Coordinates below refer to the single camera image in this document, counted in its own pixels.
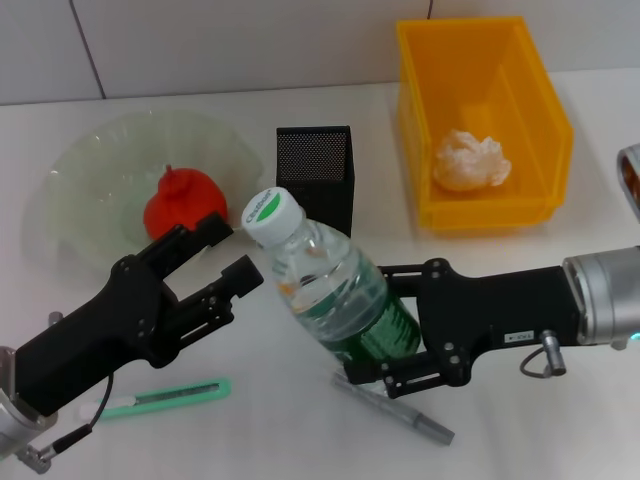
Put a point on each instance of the white paper ball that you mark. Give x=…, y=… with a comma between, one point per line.
x=470, y=160

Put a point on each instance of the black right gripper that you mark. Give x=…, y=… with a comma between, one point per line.
x=500, y=310

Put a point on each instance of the yellow plastic bin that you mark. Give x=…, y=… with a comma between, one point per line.
x=475, y=90

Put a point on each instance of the grey marker pen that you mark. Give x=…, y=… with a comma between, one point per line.
x=410, y=415

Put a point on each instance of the green highlighter marker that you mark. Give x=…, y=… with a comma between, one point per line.
x=175, y=395

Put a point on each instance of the clear green-label water bottle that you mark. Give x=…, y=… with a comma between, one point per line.
x=310, y=270

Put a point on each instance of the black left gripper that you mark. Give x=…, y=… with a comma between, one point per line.
x=100, y=335

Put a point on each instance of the pale green glass fruit plate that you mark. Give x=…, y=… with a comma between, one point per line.
x=90, y=165

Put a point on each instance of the black mesh pen holder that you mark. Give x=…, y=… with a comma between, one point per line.
x=310, y=155

